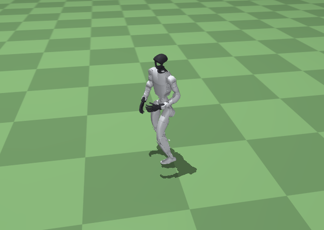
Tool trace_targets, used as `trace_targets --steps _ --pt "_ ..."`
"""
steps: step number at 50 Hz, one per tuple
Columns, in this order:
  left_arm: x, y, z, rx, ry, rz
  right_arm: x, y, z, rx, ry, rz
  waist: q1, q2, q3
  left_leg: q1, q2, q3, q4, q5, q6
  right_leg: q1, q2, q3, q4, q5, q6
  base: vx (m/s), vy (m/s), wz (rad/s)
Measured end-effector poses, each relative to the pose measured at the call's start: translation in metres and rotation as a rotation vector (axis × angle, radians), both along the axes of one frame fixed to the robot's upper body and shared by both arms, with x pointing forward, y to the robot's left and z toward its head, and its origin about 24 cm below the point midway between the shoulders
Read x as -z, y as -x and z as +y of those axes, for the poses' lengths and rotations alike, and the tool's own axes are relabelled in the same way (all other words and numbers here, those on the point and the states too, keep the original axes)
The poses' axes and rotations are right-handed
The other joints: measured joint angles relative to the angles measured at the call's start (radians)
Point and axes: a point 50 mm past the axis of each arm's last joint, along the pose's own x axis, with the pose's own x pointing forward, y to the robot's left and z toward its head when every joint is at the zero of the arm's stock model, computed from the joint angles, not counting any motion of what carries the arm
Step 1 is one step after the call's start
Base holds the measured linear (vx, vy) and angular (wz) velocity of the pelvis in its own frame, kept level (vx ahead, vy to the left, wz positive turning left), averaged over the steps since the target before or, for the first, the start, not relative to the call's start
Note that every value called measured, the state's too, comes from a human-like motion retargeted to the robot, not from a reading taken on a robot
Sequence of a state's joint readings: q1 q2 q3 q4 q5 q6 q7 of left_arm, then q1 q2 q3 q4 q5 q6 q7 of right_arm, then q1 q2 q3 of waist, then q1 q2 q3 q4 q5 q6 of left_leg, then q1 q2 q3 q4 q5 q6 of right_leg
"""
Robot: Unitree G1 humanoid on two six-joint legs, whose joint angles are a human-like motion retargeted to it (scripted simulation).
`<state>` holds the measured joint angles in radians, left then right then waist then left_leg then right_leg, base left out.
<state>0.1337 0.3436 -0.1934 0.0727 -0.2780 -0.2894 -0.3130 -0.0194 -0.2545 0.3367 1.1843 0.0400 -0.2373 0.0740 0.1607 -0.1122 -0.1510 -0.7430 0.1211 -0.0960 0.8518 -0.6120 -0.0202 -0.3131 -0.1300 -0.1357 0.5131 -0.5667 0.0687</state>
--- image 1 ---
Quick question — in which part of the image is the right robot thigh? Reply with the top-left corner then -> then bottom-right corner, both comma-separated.
151,100 -> 160,129

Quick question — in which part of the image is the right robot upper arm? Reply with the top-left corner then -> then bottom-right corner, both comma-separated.
146,67 -> 156,88

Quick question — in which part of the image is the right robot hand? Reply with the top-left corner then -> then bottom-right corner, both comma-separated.
139,97 -> 146,114

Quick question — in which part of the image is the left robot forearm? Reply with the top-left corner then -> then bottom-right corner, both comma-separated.
161,94 -> 180,110

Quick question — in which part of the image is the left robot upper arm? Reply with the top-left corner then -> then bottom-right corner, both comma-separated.
166,75 -> 180,98

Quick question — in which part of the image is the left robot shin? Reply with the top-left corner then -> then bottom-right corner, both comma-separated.
156,136 -> 174,159

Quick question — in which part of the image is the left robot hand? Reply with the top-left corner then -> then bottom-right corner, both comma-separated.
146,102 -> 165,112

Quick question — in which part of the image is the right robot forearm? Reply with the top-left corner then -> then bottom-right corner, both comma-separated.
142,83 -> 151,101

